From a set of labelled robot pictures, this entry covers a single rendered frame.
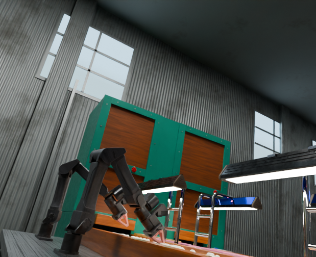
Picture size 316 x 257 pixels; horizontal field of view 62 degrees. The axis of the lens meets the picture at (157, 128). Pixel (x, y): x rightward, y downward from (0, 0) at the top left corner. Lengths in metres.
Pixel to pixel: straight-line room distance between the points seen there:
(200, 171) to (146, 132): 0.64
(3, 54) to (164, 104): 2.50
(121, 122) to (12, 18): 2.66
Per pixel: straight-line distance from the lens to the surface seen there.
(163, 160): 2.30
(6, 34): 4.27
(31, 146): 3.64
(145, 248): 0.91
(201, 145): 2.57
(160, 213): 1.27
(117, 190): 1.59
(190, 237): 2.33
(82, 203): 1.07
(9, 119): 3.79
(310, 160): 0.87
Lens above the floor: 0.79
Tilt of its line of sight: 22 degrees up
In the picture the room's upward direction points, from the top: 10 degrees clockwise
